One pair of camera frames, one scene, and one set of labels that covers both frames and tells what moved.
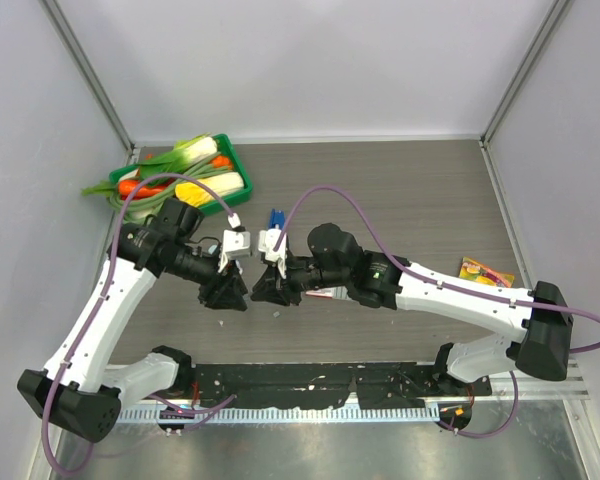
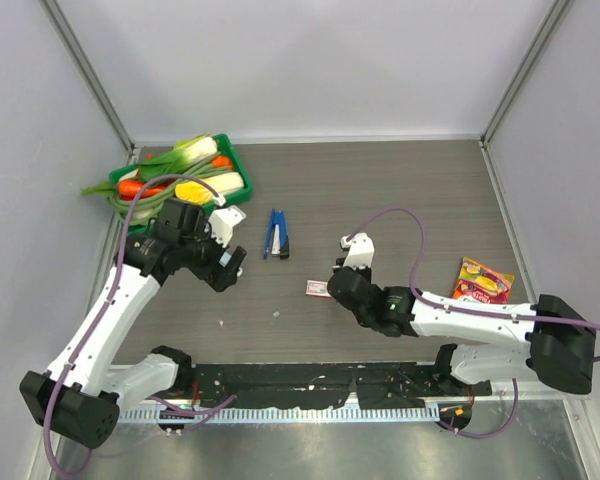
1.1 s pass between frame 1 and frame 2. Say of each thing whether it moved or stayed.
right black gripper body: moved
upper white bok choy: stayed
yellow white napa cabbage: stayed
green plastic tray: stayed
